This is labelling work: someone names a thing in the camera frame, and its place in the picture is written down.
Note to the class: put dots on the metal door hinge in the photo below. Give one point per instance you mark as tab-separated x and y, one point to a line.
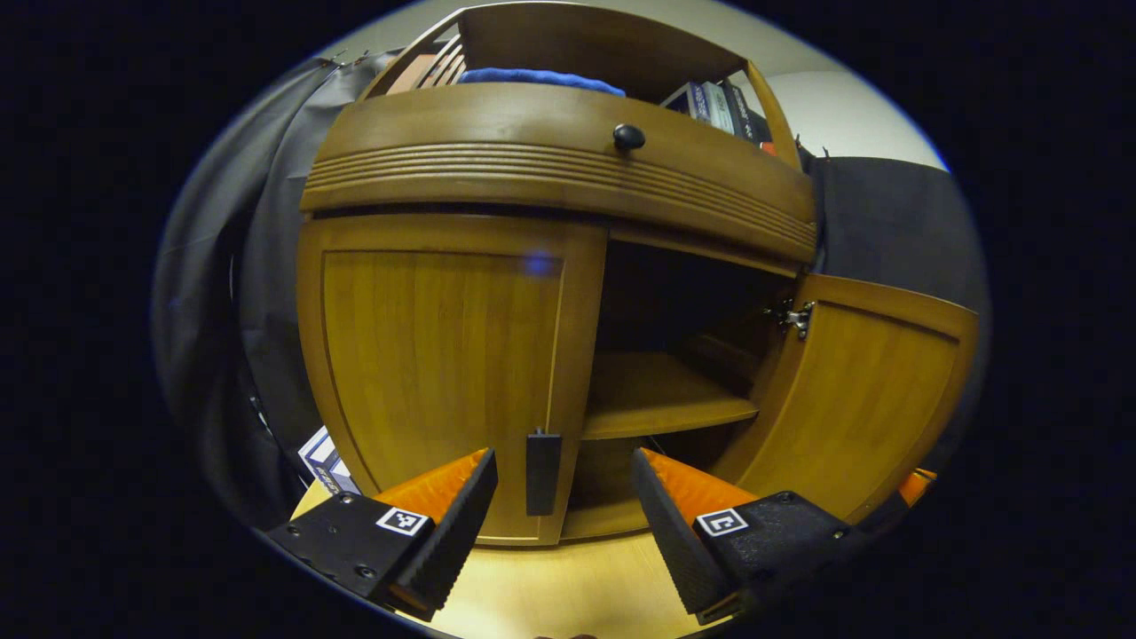
794	318

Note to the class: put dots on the black backdrop cloth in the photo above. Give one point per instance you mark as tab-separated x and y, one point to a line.
887	222

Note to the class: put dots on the wooden slatted rack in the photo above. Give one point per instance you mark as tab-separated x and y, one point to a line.
430	67

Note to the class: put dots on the wooden cabinet drawer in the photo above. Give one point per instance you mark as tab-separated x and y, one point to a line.
497	124

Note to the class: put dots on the blue book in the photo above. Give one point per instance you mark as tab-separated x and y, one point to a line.
692	99

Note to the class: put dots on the black book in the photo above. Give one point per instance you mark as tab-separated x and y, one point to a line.
747	114

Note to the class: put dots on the blue folded towel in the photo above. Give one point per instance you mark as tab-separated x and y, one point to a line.
541	80

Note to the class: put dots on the wooden inner cabinet shelf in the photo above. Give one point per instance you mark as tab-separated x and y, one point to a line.
657	395

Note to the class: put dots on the grey book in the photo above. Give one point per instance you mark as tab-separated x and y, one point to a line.
721	105

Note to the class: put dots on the wooden cabinet door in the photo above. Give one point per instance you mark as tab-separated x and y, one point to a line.
870	390
435	355

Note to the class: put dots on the white printed box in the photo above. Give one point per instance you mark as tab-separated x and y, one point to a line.
327	461

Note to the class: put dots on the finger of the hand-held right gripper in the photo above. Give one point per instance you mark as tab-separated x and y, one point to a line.
916	486

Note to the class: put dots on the black round drawer knob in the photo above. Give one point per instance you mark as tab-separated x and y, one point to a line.
629	137

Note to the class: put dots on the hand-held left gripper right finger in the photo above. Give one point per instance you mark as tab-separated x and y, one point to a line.
674	541

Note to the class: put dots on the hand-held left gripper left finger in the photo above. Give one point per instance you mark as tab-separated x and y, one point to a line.
453	541

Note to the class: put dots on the wooden double-door shoe cabinet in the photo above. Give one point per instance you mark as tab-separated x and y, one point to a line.
550	177

